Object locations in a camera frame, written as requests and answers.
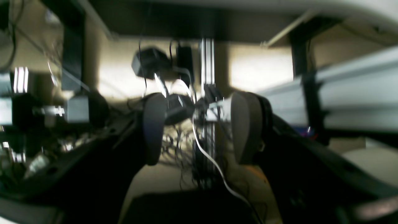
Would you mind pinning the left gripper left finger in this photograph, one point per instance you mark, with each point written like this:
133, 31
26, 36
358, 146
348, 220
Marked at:
89, 184

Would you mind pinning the aluminium frame rail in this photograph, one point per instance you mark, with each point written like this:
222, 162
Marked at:
360, 94

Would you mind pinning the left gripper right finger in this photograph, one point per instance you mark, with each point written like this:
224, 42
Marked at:
311, 183

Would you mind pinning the black power adapter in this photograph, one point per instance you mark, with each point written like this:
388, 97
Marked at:
150, 61

